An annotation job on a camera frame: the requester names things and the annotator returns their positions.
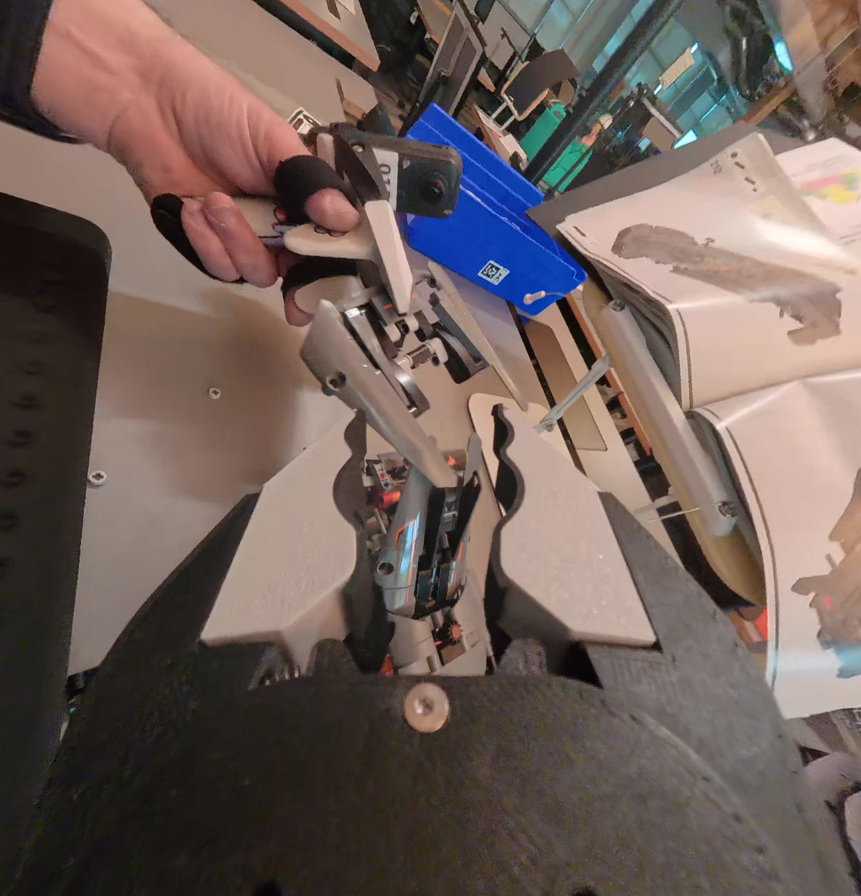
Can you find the black pole with pleated disc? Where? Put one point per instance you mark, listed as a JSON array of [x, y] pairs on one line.
[[598, 84]]

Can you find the blue plastic bin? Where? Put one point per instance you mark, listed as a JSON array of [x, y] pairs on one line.
[[486, 231]]

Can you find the grey lego car model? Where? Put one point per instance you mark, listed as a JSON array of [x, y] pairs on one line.
[[402, 553]]

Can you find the grey and black lego door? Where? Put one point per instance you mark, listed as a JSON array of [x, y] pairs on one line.
[[374, 392]]

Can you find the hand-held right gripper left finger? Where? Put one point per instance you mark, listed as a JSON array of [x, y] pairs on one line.
[[283, 560]]

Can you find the person's left forearm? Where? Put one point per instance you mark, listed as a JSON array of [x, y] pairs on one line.
[[10, 56]]

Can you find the orange box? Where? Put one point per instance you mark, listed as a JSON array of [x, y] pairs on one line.
[[749, 623]]

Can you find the lego instruction booklet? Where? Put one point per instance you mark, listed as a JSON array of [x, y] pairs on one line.
[[753, 336]]

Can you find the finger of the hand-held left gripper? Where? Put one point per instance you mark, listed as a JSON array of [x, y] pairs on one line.
[[392, 259], [472, 329]]

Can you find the person's left hand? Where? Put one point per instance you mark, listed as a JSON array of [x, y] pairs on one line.
[[157, 105]]

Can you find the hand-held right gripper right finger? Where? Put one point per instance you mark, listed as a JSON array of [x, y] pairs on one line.
[[570, 567]]

